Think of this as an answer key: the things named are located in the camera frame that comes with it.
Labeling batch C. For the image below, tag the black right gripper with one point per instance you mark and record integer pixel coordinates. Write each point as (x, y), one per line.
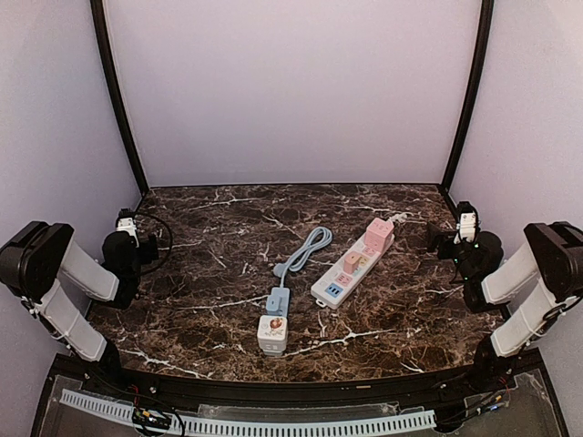
(437, 235)

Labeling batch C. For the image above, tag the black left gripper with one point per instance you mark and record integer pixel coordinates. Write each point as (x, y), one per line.
(151, 242)

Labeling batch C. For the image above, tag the pink cube socket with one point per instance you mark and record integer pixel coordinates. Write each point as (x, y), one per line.
(378, 234)

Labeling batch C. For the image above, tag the white multicolour power strip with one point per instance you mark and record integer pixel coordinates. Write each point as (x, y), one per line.
(343, 277)

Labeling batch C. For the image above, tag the blue plug adapter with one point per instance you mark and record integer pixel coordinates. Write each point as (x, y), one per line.
(273, 305)

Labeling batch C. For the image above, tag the white cube socket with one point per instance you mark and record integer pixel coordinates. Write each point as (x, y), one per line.
(272, 335)

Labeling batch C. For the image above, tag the blue power strip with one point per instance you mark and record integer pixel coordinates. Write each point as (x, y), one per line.
(285, 294)

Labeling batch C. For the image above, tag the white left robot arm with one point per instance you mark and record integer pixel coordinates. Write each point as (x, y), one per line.
(40, 255)

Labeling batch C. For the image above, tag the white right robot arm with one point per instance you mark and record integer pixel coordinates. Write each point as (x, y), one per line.
(545, 271)

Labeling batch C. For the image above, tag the small circuit board left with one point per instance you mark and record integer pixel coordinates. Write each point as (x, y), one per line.
(150, 418)

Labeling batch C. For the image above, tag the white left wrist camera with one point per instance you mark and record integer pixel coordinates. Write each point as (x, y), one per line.
(126, 222)

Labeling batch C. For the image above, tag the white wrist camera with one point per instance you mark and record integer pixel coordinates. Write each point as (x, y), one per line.
(126, 222)
(467, 220)

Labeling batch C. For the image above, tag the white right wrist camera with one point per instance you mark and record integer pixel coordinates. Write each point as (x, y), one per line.
(467, 220)

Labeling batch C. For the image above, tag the black front rail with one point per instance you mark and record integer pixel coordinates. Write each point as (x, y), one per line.
(436, 388)

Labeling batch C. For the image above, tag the white slotted cable duct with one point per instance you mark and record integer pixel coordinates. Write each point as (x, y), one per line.
(370, 420)

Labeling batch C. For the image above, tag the left black frame post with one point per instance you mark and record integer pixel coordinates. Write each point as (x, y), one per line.
(116, 99)

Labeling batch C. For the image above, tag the black frame post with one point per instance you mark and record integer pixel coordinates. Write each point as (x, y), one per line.
(116, 99)
(473, 84)

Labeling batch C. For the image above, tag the right black frame post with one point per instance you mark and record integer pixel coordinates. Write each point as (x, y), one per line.
(473, 84)

